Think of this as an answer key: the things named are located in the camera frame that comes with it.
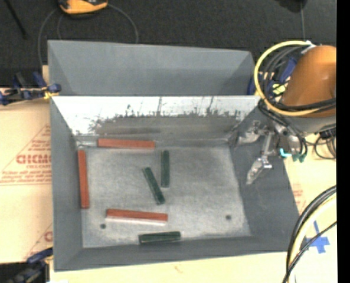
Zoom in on dark green flat block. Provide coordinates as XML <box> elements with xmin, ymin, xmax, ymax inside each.
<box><xmin>160</xmin><ymin>149</ymin><xmax>171</xmax><ymax>189</ymax></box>
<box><xmin>141</xmin><ymin>166</ymin><xmax>166</xmax><ymax>206</ymax></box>
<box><xmin>138</xmin><ymin>231</ymin><xmax>182</xmax><ymax>245</ymax></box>

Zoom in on grey metal bin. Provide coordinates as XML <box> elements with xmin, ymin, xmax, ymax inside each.
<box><xmin>47</xmin><ymin>40</ymin><xmax>301</xmax><ymax>271</ymax></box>

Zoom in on red-brown flat block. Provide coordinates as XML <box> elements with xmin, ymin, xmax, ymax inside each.
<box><xmin>77</xmin><ymin>149</ymin><xmax>91</xmax><ymax>210</ymax></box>
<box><xmin>104</xmin><ymin>208</ymin><xmax>169</xmax><ymax>227</ymax></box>
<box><xmin>97</xmin><ymin>137</ymin><xmax>156</xmax><ymax>151</ymax></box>

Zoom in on brown cardboard board red print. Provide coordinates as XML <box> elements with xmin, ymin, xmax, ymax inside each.
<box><xmin>0</xmin><ymin>87</ymin><xmax>337</xmax><ymax>265</ymax></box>

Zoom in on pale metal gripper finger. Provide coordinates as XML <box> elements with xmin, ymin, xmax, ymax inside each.
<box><xmin>249</xmin><ymin>155</ymin><xmax>267</xmax><ymax>177</ymax></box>
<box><xmin>246</xmin><ymin>162</ymin><xmax>273</xmax><ymax>186</ymax></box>

